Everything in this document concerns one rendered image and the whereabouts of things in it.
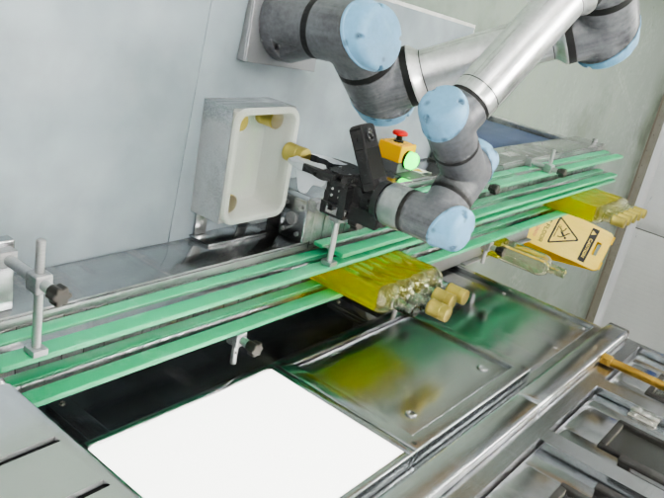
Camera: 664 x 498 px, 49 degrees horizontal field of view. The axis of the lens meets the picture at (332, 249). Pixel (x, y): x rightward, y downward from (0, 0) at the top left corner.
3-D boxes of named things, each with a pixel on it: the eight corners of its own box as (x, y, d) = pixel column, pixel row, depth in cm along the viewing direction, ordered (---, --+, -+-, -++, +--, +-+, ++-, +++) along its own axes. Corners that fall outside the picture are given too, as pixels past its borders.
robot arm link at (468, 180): (494, 127, 116) (459, 180, 113) (506, 170, 125) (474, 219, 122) (453, 116, 121) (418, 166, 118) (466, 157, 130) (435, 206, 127)
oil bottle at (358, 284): (305, 277, 158) (384, 318, 146) (309, 253, 156) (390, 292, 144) (321, 272, 162) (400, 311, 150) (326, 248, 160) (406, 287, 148)
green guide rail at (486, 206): (312, 244, 155) (342, 258, 150) (313, 240, 154) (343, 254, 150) (597, 170, 289) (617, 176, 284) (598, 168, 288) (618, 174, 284)
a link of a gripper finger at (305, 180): (276, 186, 134) (318, 201, 130) (281, 155, 132) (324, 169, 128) (286, 183, 137) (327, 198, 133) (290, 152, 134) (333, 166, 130)
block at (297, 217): (275, 233, 154) (299, 245, 151) (282, 191, 151) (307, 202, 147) (286, 230, 157) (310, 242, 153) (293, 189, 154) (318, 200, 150)
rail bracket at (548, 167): (522, 165, 229) (561, 178, 222) (528, 142, 227) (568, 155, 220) (527, 164, 232) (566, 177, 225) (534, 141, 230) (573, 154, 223)
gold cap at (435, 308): (423, 315, 149) (441, 324, 146) (427, 299, 147) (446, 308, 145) (432, 311, 151) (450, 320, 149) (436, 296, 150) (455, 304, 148)
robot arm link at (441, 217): (482, 223, 121) (456, 264, 119) (427, 203, 127) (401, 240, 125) (474, 197, 115) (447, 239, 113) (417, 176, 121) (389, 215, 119)
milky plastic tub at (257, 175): (191, 211, 142) (221, 227, 137) (205, 97, 134) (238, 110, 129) (254, 201, 155) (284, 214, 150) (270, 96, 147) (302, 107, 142)
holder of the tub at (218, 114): (187, 236, 144) (213, 250, 140) (204, 98, 134) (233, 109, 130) (248, 223, 157) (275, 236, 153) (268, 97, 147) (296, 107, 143)
